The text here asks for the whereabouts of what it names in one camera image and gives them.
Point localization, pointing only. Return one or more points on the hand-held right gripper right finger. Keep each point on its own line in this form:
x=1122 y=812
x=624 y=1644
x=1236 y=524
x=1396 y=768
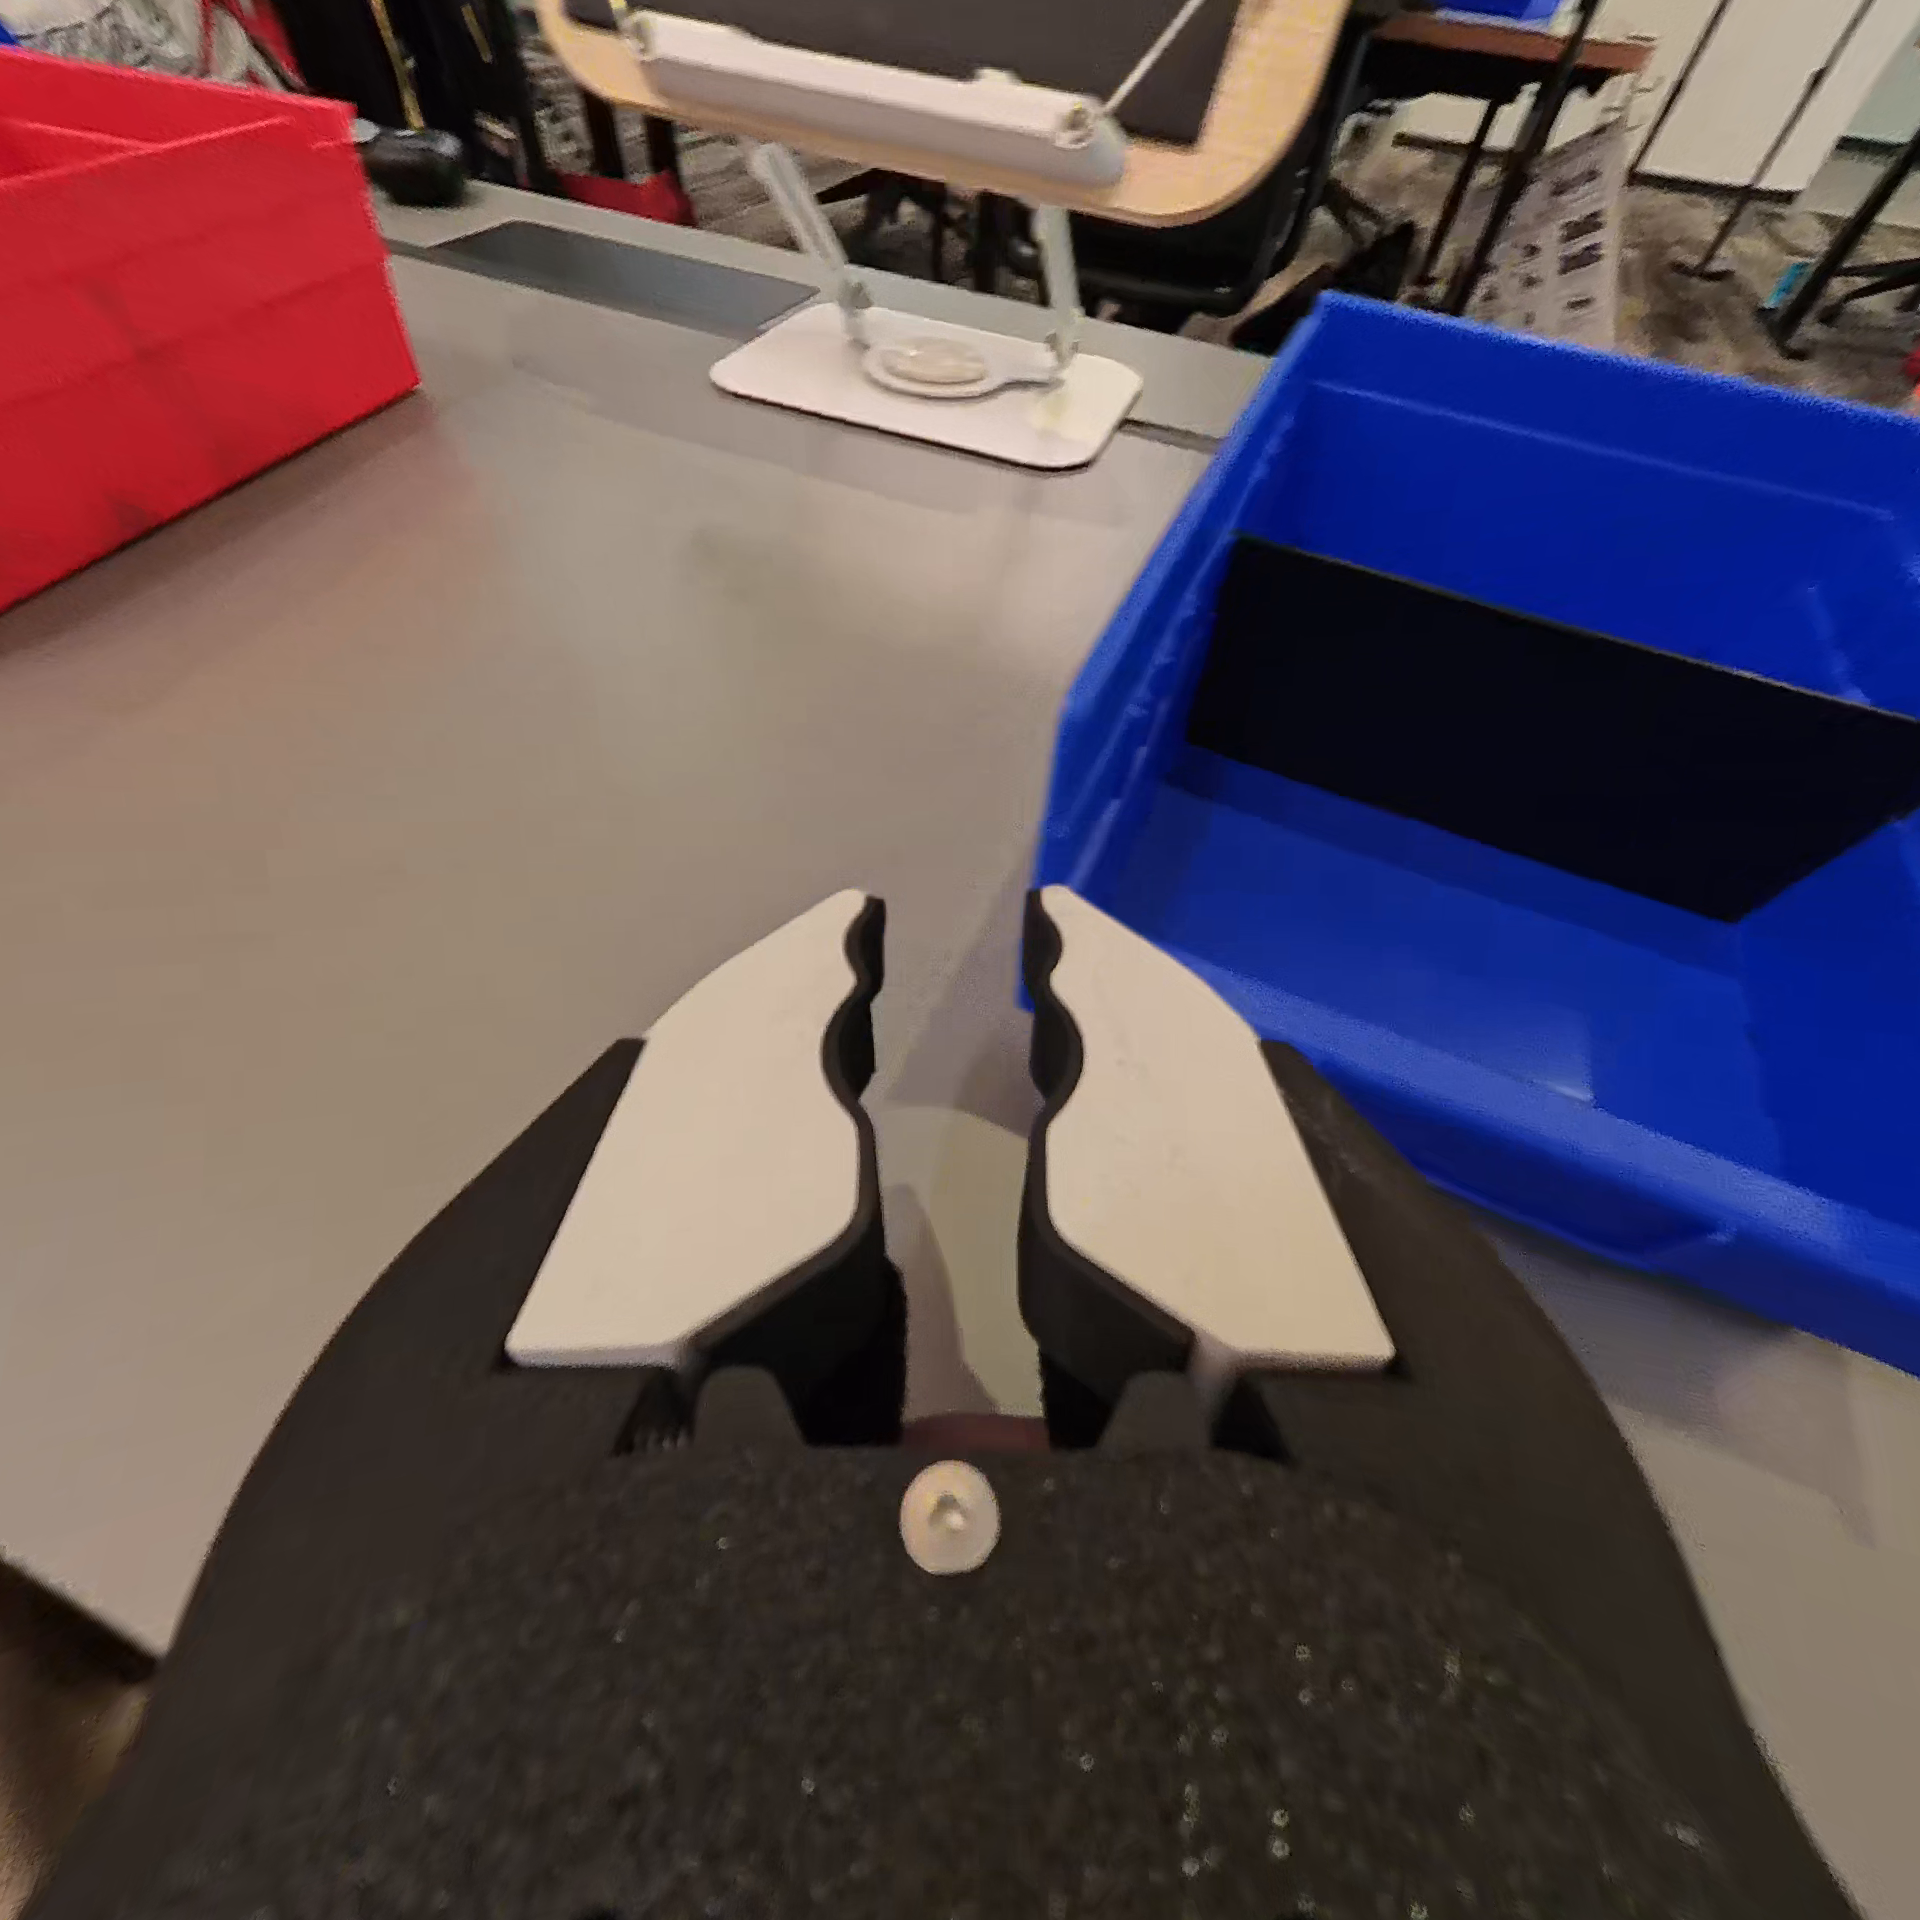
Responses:
x=1201 y=1184

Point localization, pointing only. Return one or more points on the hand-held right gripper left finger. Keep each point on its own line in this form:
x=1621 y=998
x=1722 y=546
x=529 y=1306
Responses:
x=721 y=1184

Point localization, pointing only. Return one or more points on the blue plastic bin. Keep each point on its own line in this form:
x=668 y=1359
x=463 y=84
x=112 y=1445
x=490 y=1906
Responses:
x=1500 y=1021

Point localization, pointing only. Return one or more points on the red plastic bin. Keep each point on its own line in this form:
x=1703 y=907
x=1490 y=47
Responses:
x=180 y=331

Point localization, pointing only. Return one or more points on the black bin divider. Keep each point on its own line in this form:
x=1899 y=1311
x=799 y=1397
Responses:
x=1500 y=722

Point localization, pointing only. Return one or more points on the printed paper poster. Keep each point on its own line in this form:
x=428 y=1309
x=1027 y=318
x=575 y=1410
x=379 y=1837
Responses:
x=1559 y=226

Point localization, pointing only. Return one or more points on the white folding stand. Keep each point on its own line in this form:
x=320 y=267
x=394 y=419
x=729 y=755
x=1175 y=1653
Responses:
x=900 y=107

